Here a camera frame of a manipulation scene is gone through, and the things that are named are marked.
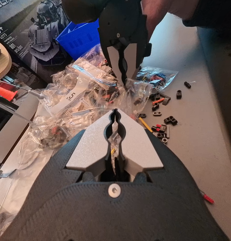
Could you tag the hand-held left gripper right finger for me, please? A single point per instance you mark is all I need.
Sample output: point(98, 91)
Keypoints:
point(139, 148)

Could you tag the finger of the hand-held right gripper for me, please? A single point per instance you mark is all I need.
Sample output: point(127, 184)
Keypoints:
point(132, 58)
point(113, 58)

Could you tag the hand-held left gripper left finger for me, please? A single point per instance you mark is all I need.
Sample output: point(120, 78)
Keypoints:
point(89, 148)

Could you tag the scattered loose lego pieces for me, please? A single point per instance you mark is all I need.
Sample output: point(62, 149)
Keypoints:
point(160, 128)

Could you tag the red grey lego pin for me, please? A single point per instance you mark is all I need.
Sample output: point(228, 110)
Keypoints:
point(208, 198)

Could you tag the black lego set box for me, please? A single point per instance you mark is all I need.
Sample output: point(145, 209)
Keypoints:
point(17, 22)

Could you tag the person's right hand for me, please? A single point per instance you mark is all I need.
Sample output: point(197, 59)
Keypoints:
point(164, 5)

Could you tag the bluish clear plastic bag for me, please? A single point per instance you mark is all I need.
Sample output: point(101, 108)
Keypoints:
point(92, 56)

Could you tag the small zip bag colourful parts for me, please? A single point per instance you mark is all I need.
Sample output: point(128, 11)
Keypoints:
point(158, 77)

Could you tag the blue plastic bin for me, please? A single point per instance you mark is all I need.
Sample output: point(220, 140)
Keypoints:
point(79, 43)

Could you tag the clear bag red black parts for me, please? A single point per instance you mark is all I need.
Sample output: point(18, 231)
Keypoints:
point(55, 131)

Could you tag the numbered clear plastic bag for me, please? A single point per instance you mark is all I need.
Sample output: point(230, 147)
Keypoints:
point(72, 96)

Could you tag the white tapered rod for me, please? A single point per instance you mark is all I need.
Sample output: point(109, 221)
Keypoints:
point(23, 117)

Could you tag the empty clear plastic bag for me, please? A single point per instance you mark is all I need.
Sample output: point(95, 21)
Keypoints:
point(17, 188)

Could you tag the black perforated board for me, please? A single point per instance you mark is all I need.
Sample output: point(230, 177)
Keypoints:
point(226, 65)

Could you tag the orange plastic object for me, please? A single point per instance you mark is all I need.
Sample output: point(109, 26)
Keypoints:
point(6, 93)

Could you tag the wooden side table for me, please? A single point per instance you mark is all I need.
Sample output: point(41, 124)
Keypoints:
point(5, 64)

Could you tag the metal bracket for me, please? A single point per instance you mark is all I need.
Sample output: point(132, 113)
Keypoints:
point(4, 175)

